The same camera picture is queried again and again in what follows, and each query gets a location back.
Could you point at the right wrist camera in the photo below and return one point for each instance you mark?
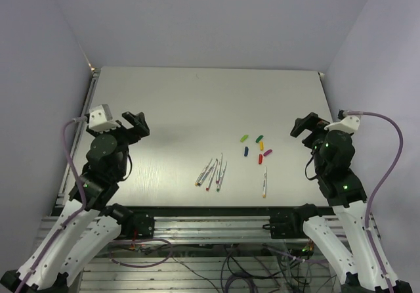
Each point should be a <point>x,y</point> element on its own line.
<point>348,122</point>

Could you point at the blue-end white pen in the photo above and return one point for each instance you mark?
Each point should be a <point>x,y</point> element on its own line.
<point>207,174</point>

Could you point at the orange-end pen on right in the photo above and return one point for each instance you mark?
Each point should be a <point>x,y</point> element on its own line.
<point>264,185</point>

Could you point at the aluminium frame rail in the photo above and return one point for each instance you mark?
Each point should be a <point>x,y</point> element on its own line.
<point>200,230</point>

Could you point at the purple pen cap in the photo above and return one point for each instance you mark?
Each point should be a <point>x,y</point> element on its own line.
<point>268,152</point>

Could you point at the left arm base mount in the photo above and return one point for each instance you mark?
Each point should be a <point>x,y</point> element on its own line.
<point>134,225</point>

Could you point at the purple-end white pen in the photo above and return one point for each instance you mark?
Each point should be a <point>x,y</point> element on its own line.
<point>219,170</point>

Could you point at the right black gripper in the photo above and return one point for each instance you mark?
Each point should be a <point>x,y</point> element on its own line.
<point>312,122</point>

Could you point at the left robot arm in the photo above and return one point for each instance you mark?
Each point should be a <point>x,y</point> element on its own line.
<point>87,223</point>

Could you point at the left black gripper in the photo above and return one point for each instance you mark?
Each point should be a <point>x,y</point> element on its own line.
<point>140,129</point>

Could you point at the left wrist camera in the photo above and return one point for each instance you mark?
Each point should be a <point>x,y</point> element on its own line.
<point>100,118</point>

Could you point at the light green pen cap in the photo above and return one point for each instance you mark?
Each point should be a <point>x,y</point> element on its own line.
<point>244,138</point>

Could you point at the green-end white pen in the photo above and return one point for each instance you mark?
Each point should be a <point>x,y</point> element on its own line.
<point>219,185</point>

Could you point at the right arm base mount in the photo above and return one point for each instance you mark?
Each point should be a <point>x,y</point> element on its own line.
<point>291,226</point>

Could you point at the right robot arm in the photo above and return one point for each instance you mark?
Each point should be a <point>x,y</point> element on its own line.
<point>360,265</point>

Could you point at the red-end white pen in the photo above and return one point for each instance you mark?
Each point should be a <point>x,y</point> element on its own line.
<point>213,173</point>

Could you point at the yellow-end white pen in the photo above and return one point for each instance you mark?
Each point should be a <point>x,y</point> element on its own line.
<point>203,172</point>

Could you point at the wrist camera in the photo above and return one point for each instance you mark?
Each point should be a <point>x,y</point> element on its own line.
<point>348,122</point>
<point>100,118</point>

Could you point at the dark green pen cap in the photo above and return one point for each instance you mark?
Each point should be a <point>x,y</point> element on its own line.
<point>259,138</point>

